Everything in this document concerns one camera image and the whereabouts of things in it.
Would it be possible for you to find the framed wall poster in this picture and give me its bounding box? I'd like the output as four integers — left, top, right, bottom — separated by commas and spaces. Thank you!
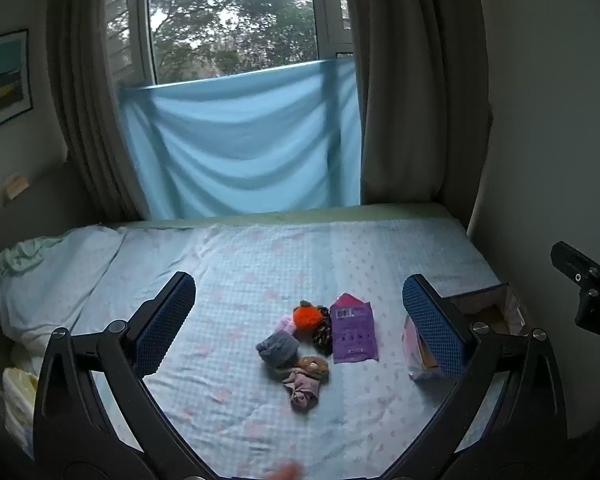
0, 28, 34, 137

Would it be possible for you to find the pale blue pillow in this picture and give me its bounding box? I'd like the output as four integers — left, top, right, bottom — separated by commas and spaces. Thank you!
0, 225, 124, 357

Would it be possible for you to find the cardboard box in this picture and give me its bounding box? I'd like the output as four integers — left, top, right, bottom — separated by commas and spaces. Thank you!
405, 282, 532, 383

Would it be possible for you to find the grey sock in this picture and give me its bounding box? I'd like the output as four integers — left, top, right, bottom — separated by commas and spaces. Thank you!
256, 331, 301, 370

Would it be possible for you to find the orange pom-pom ball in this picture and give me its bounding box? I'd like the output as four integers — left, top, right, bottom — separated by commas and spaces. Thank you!
292, 300, 326, 336

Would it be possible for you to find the purple packet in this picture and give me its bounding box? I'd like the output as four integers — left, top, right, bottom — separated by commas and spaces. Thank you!
329, 292, 381, 365

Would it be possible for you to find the black and white scrunchie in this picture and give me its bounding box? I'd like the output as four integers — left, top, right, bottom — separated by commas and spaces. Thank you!
311, 306, 335, 356

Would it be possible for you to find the yellow and white bedding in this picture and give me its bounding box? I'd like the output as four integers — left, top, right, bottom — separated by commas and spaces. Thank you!
2, 367, 37, 453

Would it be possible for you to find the mauve cloth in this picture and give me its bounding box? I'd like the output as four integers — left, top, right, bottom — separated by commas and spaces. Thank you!
281, 367, 323, 415

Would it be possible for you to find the brown ring-shaped soft toy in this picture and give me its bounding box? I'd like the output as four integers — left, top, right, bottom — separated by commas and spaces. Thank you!
294, 355, 331, 386

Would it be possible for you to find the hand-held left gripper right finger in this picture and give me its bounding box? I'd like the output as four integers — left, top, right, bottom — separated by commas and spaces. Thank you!
380, 274, 567, 480

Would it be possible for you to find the window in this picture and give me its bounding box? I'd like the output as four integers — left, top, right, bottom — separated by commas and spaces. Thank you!
104, 0, 355, 87

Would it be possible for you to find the light blue hanging cloth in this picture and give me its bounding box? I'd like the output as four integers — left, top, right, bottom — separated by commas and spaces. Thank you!
118, 56, 364, 221

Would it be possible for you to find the small beige item on headboard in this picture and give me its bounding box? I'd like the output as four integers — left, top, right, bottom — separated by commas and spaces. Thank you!
1, 172, 29, 202

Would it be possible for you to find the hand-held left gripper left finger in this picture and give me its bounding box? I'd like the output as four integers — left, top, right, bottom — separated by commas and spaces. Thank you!
32, 271, 216, 480

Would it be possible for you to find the beige curtain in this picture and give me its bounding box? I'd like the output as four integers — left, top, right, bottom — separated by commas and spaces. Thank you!
339, 0, 495, 212
46, 0, 152, 224

